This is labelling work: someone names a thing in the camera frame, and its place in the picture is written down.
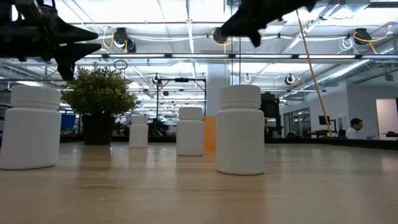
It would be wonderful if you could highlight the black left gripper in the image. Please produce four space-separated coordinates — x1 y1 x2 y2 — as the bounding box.
0 0 103 82

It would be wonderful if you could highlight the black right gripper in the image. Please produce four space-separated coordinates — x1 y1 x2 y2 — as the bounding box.
220 0 318 49

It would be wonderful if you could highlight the white pill bottle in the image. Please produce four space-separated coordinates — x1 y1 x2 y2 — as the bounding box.
175 106 205 157
0 85 62 170
129 115 149 149
215 84 266 176

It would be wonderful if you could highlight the orange plastic basket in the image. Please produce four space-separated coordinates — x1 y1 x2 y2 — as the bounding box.
201 116 217 152

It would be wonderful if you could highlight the green artificial plant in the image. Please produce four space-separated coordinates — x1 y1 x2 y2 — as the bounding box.
60 62 141 118

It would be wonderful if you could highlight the long ceiling light bar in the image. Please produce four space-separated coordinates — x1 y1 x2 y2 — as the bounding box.
70 53 398 60

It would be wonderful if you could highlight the white building column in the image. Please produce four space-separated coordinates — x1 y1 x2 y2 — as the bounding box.
206 63 231 118

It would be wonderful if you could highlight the blue plastic bin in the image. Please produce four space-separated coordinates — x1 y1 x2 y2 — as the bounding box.
60 113 76 131

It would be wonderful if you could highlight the black machine cabinet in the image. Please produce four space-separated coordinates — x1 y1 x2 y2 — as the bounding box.
260 91 281 138

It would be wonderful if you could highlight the black plant pot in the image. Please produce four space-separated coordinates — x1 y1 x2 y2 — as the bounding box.
81 113 116 146

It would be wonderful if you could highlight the person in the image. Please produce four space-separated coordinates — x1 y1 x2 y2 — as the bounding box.
345 118 376 140

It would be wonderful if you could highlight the black ceiling cable reel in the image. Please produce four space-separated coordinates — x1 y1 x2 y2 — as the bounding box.
353 27 369 46
211 27 229 46
112 27 138 54

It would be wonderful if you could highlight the yellow hanging cable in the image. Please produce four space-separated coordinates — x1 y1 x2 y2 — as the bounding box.
295 9 333 138

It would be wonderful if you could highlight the black metal rig frame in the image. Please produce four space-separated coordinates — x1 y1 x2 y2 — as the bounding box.
155 77 208 118

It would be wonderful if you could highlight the black table frame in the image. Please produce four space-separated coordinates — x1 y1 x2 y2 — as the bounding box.
58 134 398 151

